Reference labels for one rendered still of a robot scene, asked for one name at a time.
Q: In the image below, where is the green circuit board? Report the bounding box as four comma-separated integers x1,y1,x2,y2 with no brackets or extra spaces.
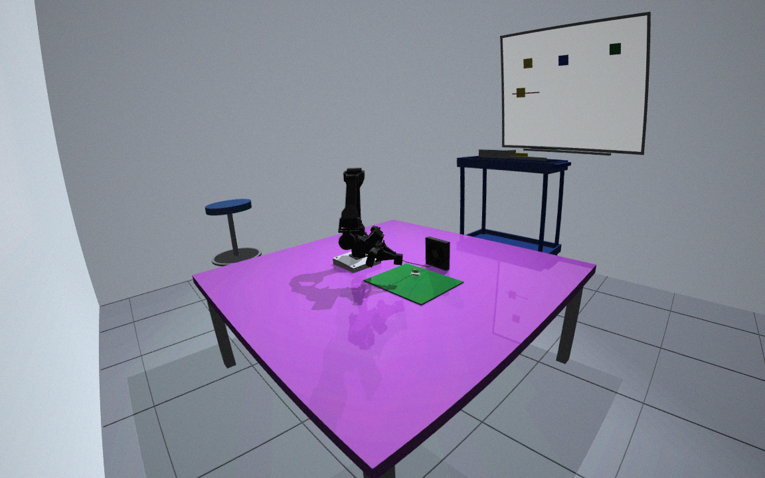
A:
363,263,464,305

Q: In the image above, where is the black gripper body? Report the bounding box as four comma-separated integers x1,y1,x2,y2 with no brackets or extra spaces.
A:
355,234,384,268

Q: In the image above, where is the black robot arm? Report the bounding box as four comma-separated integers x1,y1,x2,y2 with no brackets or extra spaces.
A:
338,168,383,260

